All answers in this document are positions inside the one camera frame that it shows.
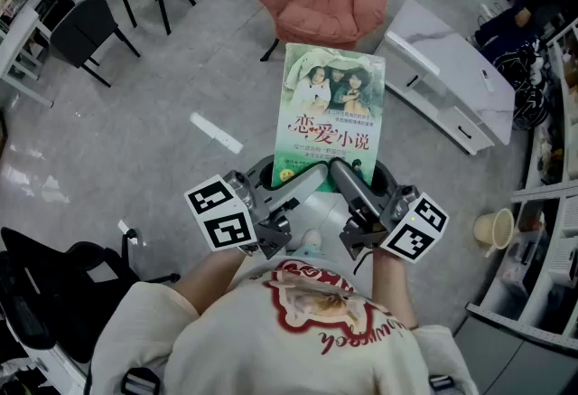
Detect black patterned bag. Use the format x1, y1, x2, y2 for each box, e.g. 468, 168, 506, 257
494, 40, 550, 130

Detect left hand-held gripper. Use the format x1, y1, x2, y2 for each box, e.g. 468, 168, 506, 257
183, 155, 329, 260

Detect small white desk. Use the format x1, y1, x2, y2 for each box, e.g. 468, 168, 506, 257
0, 6, 55, 108

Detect person's cream printed t-shirt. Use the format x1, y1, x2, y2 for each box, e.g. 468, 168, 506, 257
89, 255, 480, 395

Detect person's white shoe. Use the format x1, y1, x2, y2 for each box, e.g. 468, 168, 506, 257
300, 228, 323, 252

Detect dark grey chair black legs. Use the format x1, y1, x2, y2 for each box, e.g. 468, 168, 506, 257
48, 0, 142, 89

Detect green cover paperback book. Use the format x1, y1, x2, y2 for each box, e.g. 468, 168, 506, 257
272, 42, 387, 194

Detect grey floor cabinet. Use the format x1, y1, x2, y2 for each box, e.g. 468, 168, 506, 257
453, 315, 578, 395

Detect beige plastic wastebasket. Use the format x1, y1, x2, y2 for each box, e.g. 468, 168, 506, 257
472, 207, 516, 252

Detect black mesh office chair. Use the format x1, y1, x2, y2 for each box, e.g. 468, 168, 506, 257
0, 226, 182, 363

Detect white shelving unit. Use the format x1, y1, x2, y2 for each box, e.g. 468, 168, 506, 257
464, 17, 578, 350

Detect white marble low cabinet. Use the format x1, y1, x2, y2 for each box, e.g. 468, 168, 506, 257
377, 0, 517, 156

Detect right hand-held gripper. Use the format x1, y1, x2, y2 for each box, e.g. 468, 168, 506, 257
330, 158, 451, 266

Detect person's left forearm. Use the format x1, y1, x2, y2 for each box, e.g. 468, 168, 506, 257
172, 248, 254, 317

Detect person's right forearm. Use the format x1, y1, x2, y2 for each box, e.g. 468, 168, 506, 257
370, 248, 421, 332

